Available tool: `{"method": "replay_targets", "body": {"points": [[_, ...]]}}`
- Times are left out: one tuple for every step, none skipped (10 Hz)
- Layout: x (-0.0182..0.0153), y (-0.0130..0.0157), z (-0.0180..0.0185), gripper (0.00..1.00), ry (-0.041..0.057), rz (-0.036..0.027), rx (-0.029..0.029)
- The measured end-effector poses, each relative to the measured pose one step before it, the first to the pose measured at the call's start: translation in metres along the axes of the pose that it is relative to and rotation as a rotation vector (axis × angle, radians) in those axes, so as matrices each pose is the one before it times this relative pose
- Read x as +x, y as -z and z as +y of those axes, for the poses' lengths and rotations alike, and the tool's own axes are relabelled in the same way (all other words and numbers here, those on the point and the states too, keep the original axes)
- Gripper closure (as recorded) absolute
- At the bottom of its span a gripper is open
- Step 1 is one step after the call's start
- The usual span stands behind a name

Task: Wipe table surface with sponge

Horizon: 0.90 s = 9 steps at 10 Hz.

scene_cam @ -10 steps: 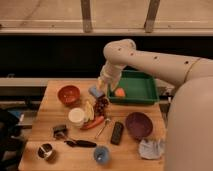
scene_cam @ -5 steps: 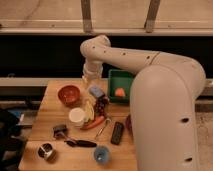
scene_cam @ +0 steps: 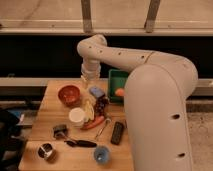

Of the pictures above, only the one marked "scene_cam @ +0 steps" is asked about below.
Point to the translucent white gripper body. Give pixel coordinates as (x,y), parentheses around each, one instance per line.
(88,82)

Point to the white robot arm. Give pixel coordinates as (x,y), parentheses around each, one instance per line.
(155,96)

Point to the metal spoon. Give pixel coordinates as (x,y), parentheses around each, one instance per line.
(107,121)

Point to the black remote control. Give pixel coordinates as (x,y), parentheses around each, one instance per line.
(117,133)

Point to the green plastic bin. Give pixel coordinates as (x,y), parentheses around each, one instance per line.
(116,79)

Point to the orange carrot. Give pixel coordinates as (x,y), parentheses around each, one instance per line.
(98,120)

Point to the orange object in bin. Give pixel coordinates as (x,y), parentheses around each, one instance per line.
(119,92)

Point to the small blue bowl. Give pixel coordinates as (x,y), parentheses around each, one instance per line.
(101,155)

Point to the red bowl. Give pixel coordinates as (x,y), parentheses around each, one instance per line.
(69,95)

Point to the white cup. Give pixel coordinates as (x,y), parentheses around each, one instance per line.
(77,117)

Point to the dark red grapes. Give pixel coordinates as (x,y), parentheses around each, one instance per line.
(100,105)

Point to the yellow banana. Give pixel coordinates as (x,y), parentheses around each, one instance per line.
(89,110)

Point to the small dark metal cup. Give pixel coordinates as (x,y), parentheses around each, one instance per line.
(60,131)

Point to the silver round tin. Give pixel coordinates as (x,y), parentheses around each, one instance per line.
(47,152)

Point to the blue sponge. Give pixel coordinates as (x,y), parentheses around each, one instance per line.
(97,92)

